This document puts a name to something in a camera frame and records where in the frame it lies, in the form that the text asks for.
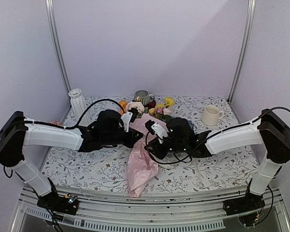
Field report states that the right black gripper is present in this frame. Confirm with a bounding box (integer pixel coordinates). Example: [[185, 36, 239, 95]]
[[144, 135, 187, 160]]

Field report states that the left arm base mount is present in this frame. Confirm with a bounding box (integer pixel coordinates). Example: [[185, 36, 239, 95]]
[[37, 192, 79, 216]]

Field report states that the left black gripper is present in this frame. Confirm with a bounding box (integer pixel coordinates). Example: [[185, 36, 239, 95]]
[[101, 127, 143, 148]]

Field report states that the aluminium front rail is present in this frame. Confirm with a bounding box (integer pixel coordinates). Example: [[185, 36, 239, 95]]
[[12, 186, 290, 232]]

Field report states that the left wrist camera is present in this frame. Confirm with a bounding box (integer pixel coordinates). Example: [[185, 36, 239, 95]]
[[121, 108, 138, 132]]

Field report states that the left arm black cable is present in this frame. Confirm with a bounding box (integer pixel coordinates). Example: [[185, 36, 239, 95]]
[[0, 98, 126, 179]]

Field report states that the pink patterned ball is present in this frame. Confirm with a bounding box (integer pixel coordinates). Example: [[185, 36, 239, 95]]
[[49, 121, 62, 126]]

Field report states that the white printed ribbon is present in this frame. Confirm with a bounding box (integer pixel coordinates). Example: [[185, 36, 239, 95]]
[[92, 147, 202, 194]]

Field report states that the dark red coaster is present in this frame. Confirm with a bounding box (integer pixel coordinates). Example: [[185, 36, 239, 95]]
[[145, 100, 156, 109]]

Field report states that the mixed flower bouquet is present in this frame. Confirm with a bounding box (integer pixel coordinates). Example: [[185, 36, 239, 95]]
[[119, 97, 174, 122]]

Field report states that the white ribbed vase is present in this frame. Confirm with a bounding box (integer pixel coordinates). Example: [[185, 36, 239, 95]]
[[68, 88, 91, 127]]

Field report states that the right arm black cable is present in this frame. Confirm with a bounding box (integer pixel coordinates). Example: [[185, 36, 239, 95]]
[[144, 106, 290, 165]]

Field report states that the cream white mug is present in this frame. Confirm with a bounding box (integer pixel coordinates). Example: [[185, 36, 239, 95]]
[[201, 105, 224, 126]]

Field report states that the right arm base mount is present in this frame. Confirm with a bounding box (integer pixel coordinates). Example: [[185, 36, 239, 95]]
[[223, 193, 265, 216]]

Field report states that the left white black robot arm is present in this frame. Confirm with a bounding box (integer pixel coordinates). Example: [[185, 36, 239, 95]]
[[0, 110, 143, 210]]

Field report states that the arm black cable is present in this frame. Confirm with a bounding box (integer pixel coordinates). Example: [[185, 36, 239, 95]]
[[144, 106, 290, 165], [0, 98, 126, 179]]

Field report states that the aluminium frame post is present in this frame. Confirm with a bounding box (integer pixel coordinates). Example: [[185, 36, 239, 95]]
[[45, 0, 71, 94], [228, 0, 256, 105]]

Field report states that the pink wrapping paper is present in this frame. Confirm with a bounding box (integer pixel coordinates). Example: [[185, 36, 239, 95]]
[[127, 114, 159, 198]]

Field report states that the left aluminium frame post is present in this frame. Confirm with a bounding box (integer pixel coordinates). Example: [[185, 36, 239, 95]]
[[45, 0, 71, 94]]

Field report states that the floral patterned table mat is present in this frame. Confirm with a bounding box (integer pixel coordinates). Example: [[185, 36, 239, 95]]
[[42, 96, 259, 192]]

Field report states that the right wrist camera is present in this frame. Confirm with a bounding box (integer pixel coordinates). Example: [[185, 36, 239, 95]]
[[145, 120, 169, 144]]

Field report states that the striped grey mug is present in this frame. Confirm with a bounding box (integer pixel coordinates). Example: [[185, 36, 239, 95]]
[[134, 90, 155, 106]]

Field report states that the blue fabric flower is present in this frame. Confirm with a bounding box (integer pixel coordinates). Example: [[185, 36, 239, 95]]
[[187, 120, 194, 130]]

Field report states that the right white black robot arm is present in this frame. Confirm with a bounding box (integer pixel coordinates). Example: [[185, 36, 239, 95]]
[[145, 108, 290, 211]]

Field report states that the right aluminium frame post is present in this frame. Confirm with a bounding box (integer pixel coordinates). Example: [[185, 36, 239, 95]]
[[228, 0, 256, 105]]

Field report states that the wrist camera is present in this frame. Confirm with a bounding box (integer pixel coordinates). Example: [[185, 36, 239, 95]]
[[145, 120, 169, 144], [121, 108, 138, 132]]

